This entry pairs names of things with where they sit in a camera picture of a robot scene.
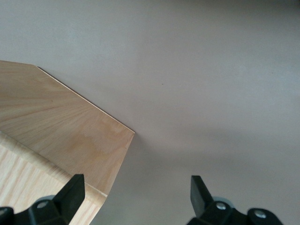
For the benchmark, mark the wooden drawer cabinet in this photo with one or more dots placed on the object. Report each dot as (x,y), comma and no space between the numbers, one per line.
(58,117)

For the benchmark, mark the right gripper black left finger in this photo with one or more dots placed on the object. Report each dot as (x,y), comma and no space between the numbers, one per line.
(68,201)

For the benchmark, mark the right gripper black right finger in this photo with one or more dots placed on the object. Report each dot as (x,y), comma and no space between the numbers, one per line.
(206,211)

